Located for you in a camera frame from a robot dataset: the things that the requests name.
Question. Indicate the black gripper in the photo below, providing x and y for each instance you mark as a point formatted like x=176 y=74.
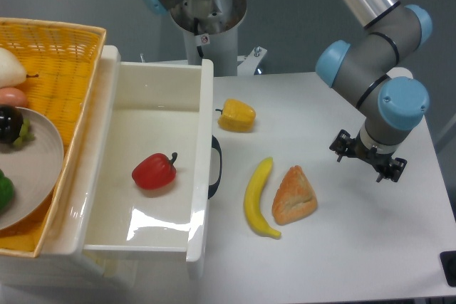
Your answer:
x=376 y=155

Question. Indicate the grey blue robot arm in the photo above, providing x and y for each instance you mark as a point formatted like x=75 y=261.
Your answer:
x=392 y=107

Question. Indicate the white drawer cabinet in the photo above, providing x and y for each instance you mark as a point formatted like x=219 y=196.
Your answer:
x=63 y=261

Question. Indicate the toy croissant pastry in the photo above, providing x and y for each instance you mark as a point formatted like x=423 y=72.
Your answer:
x=295 y=198

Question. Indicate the yellow toy banana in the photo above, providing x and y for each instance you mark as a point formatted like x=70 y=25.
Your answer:
x=252 y=200

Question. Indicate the black corner object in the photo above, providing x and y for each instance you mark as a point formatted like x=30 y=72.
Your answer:
x=448 y=261

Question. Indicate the yellow toy bell pepper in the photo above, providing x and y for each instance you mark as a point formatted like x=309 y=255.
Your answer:
x=236 y=116

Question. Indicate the red toy bell pepper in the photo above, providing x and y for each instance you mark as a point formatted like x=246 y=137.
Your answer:
x=156 y=171

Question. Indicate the yellow woven basket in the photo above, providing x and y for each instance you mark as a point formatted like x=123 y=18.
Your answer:
x=66 y=55

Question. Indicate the grey round plate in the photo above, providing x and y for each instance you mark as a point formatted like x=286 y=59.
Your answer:
x=34 y=168

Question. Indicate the dark toy eggplant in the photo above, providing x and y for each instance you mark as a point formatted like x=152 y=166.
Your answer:
x=15 y=128

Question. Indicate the pink toy sausage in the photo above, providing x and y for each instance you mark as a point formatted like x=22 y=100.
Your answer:
x=13 y=97

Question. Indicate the green toy pepper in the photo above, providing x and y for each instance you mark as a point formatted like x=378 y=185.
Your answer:
x=6 y=191

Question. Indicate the white toy pear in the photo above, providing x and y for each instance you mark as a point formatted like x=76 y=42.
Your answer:
x=12 y=71

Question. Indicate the metal table bracket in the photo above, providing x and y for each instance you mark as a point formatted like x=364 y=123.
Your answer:
x=251 y=64

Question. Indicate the black top drawer handle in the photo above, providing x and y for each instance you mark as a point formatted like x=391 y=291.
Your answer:
x=215 y=167

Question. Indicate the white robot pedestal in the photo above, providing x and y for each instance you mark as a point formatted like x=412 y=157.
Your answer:
x=210 y=31

